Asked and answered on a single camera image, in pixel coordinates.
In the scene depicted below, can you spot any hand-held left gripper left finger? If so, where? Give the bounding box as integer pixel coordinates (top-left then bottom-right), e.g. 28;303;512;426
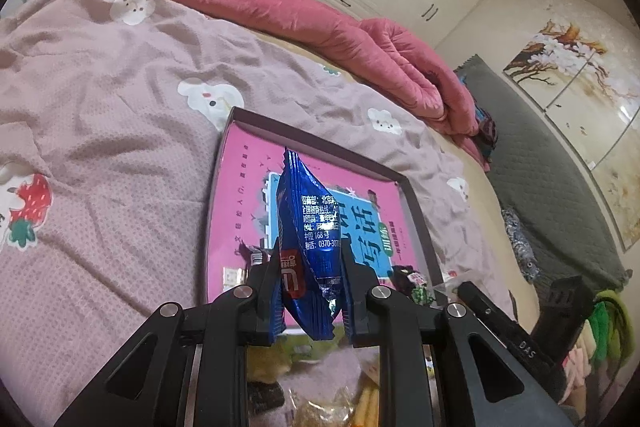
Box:
52;237;288;427

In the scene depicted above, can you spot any colourful dark cloth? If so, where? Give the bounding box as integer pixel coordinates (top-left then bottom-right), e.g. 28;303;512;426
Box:
457;72;501;172

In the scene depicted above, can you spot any green cloth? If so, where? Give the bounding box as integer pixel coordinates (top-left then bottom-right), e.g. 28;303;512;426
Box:
587;289;631;363

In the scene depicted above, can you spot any grey quilted mat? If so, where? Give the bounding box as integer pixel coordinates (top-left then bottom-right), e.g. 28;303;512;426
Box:
454;54;631;293

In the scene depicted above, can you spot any pink cardboard box tray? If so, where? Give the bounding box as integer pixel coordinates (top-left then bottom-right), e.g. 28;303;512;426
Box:
205;106;451;340

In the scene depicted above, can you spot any pink quilt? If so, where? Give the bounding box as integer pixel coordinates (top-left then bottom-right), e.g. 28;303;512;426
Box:
92;0;496;170

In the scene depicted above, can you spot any green label pastry packet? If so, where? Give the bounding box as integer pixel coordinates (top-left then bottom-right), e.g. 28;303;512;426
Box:
400;267;437;306

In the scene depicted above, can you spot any grey patterned cloth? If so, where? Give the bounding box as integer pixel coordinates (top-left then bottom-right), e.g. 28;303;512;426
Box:
500;207;541;283

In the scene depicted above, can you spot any green jelly packet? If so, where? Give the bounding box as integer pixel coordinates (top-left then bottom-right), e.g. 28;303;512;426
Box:
246;346;297;383

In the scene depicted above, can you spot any blue snack packet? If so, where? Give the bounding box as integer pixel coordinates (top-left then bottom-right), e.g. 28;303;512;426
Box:
276;147;351;342

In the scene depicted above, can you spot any dark small snack packet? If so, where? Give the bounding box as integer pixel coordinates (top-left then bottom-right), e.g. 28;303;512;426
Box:
246;381;287;419

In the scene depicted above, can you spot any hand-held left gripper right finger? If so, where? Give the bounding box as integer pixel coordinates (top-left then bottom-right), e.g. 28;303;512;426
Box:
337;241;591;427

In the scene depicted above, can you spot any clear crisps packet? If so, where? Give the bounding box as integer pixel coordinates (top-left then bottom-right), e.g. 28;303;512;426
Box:
294;386;357;427

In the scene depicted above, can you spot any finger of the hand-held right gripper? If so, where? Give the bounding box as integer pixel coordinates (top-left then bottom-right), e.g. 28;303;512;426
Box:
457;281;506;328

